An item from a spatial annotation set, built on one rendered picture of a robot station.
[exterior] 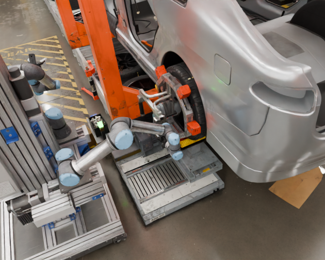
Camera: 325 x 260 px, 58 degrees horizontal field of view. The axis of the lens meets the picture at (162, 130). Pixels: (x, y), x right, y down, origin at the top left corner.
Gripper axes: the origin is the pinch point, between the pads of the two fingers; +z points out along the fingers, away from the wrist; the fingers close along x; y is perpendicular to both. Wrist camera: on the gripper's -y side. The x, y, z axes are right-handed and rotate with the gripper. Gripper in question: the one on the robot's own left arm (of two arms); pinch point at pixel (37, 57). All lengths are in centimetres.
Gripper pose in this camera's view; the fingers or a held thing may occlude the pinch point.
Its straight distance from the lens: 283.7
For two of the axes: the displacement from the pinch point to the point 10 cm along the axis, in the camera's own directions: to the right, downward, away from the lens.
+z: -1.6, -6.5, 7.4
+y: -0.4, 7.6, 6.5
